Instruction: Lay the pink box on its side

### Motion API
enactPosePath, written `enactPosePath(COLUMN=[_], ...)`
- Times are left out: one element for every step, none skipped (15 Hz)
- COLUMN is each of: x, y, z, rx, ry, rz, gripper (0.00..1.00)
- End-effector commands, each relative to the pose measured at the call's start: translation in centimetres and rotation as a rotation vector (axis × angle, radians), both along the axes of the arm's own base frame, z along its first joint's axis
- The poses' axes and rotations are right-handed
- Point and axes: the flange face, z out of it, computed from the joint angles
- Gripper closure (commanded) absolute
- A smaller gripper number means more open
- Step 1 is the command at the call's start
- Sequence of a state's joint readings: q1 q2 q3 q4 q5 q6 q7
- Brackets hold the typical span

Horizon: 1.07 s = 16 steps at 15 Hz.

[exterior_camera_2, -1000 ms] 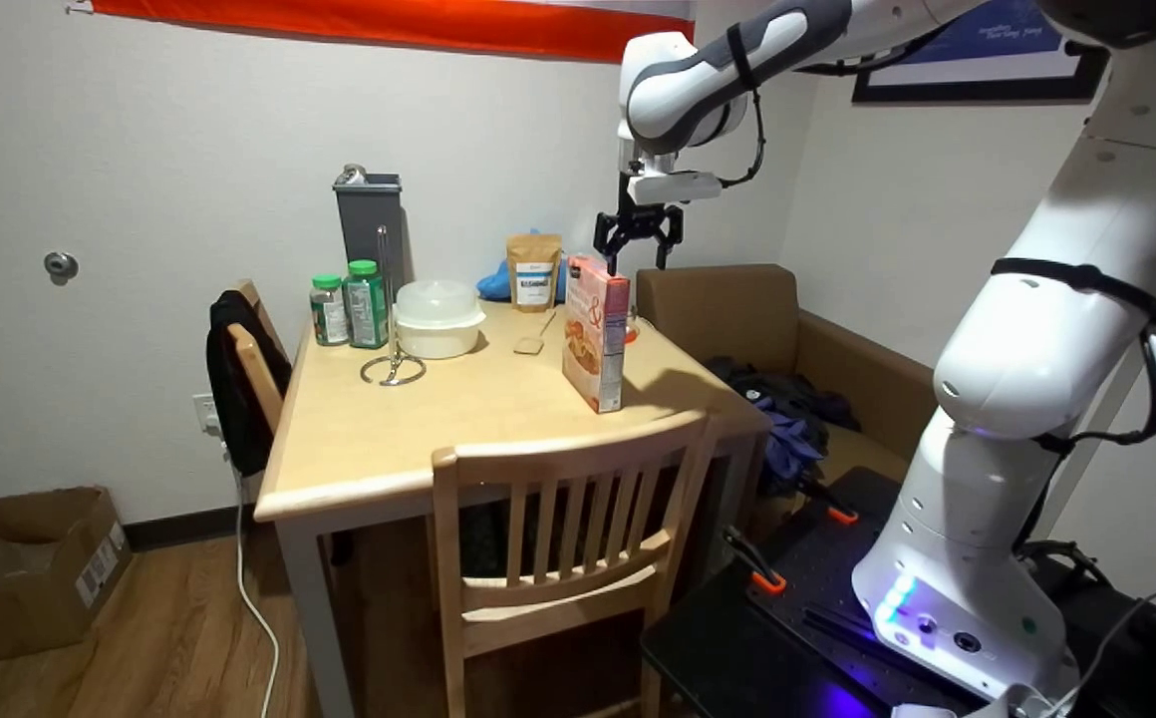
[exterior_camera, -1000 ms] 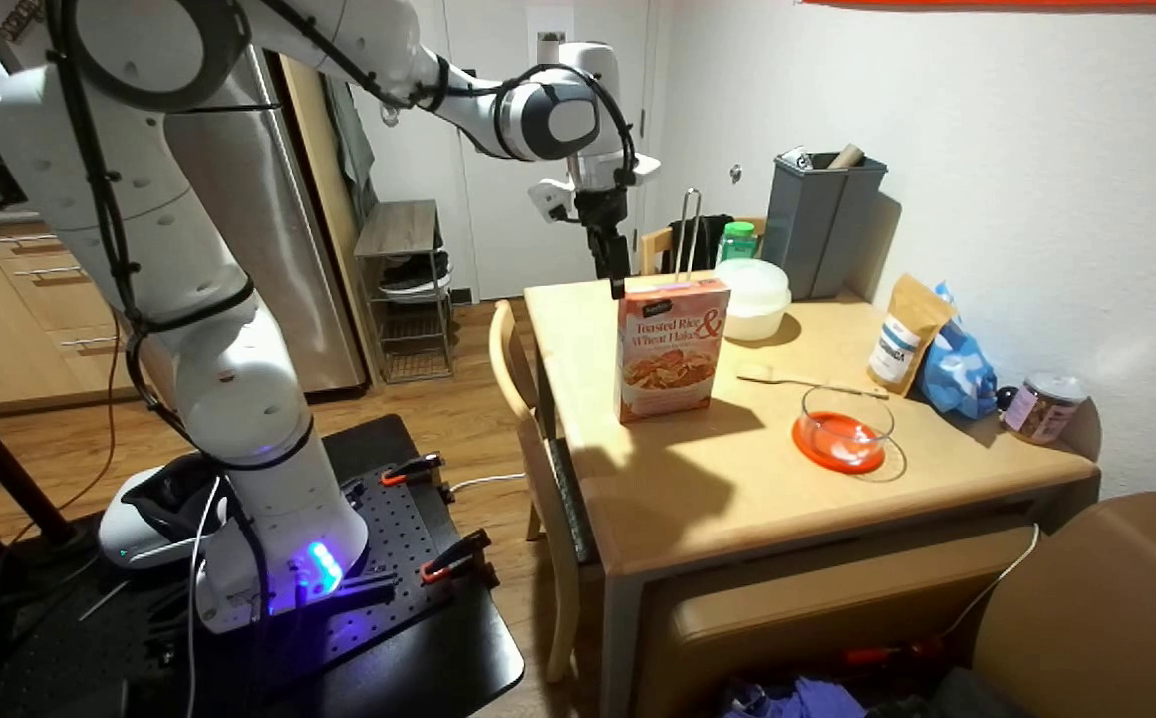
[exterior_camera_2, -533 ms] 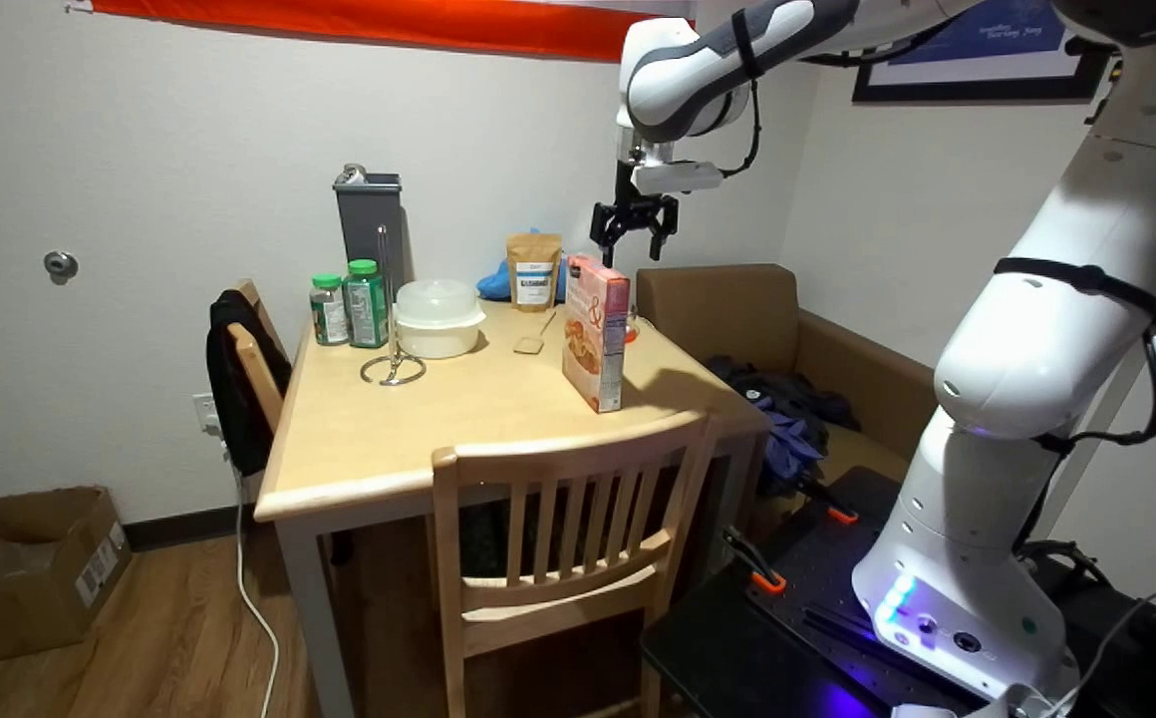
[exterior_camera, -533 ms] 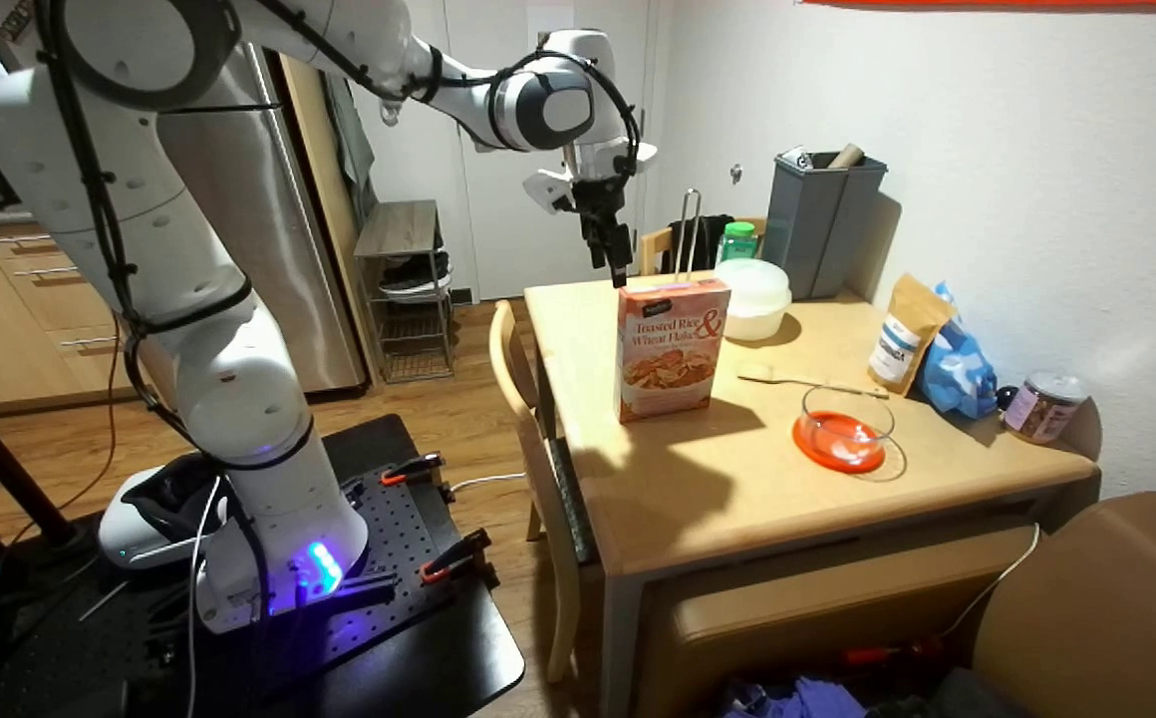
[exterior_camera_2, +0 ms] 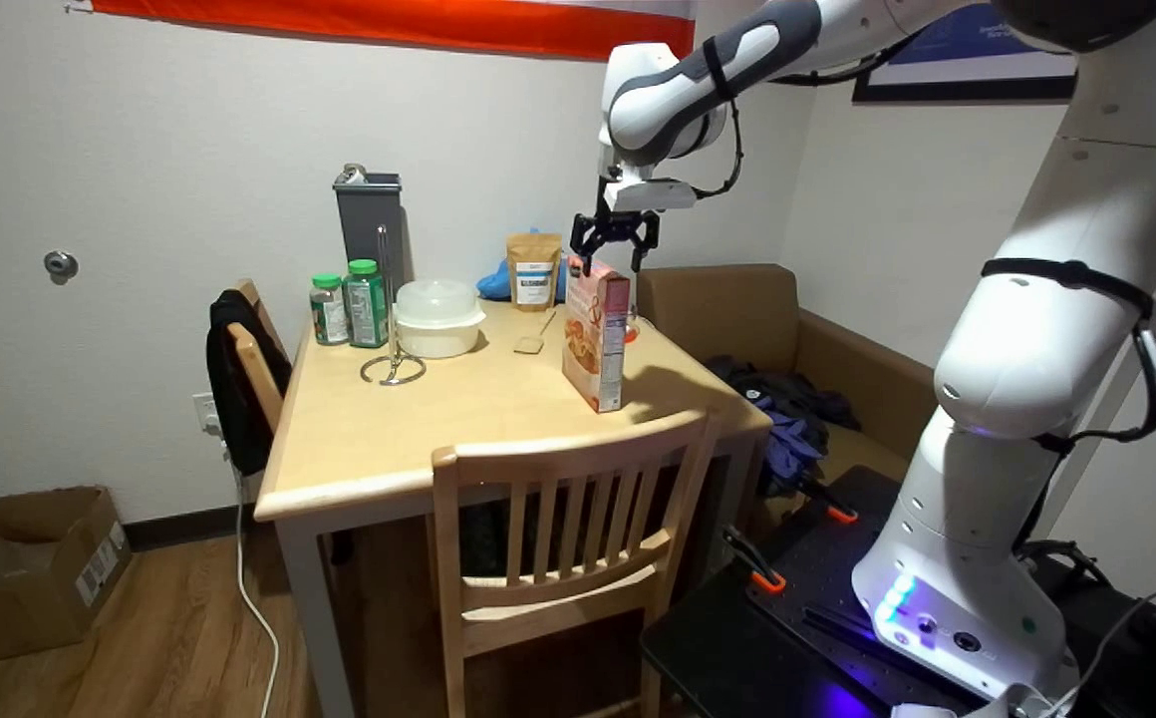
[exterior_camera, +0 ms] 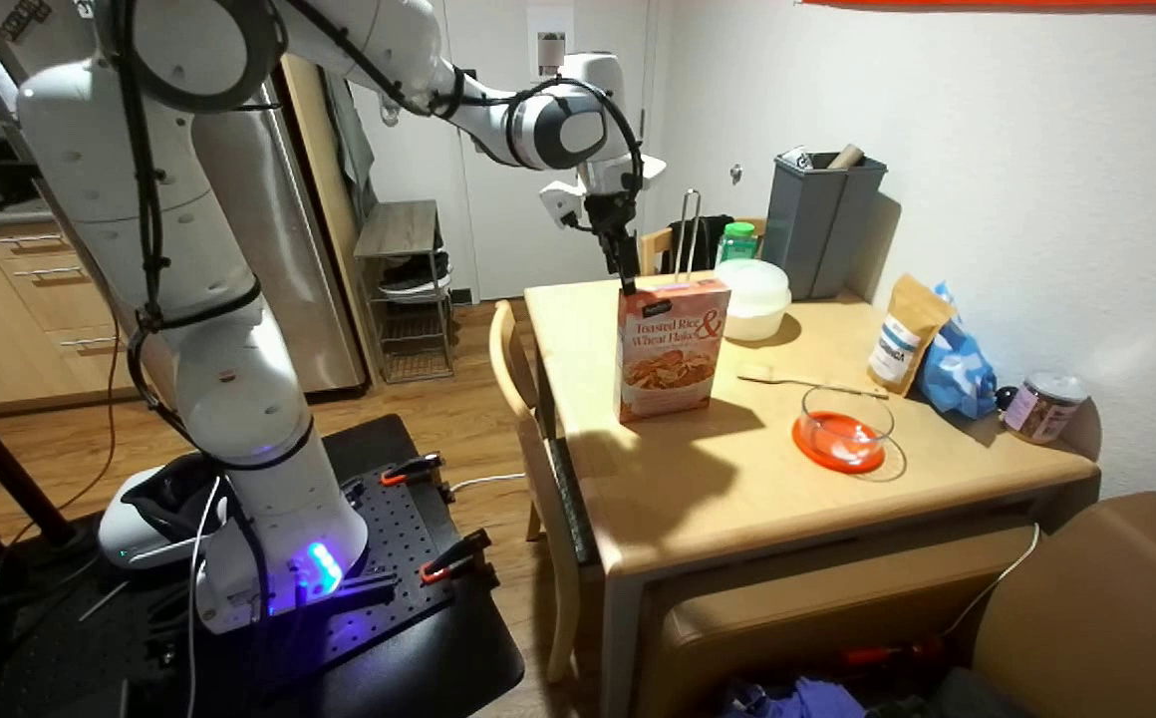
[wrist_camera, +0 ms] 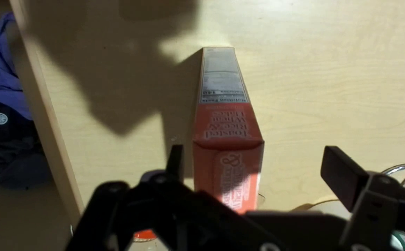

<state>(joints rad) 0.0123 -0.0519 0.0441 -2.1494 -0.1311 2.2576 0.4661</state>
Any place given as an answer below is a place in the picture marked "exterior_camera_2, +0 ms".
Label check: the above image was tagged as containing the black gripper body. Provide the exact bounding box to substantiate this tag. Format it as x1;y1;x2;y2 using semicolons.
592;198;660;252

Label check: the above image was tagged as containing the pink cardboard box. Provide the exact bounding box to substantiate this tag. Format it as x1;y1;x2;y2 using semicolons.
560;260;636;415

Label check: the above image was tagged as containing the brown cardboard box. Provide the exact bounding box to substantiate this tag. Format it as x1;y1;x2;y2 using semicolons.
0;484;133;673

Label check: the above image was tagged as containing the brown pouch white label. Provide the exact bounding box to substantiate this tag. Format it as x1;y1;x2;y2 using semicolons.
502;232;571;312

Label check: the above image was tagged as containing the blue plastic bag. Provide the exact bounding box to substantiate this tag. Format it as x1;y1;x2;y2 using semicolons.
476;260;517;303

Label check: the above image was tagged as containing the white lidded plastic container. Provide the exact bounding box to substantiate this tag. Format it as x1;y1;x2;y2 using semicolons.
393;274;491;363

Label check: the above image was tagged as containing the dark clothes pile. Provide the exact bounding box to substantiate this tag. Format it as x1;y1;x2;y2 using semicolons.
710;351;862;432

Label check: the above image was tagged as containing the light wooden table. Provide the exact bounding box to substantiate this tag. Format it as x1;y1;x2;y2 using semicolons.
253;296;775;718

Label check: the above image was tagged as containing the grey plastic bin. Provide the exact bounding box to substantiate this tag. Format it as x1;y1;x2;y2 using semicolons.
333;158;421;303

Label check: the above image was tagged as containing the purple cloth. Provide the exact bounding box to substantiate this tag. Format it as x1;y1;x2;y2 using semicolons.
758;401;834;490

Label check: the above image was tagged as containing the brown couch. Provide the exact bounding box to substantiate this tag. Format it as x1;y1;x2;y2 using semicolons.
636;260;943;469

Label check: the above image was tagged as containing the short green bottle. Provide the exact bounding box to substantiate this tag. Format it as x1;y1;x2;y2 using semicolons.
309;270;355;351

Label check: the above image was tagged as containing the orange black clamp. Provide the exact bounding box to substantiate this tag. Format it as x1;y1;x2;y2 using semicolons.
722;521;794;599
811;484;866;530

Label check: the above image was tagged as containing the light wooden slatted chair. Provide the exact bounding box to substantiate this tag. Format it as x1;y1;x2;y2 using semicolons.
427;411;730;718

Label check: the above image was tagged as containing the wooden chair with jacket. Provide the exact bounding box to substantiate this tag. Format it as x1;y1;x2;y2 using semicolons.
225;278;296;437

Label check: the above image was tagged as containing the metal wire towel holder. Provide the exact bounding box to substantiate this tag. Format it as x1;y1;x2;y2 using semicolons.
361;315;431;389

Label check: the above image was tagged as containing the red wall banner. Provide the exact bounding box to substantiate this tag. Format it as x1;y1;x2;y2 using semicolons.
91;0;697;69

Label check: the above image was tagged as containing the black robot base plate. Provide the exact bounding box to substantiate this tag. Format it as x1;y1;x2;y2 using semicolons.
638;461;1156;718

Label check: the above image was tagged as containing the white power cable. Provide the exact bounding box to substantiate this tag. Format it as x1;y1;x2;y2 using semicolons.
227;500;286;718

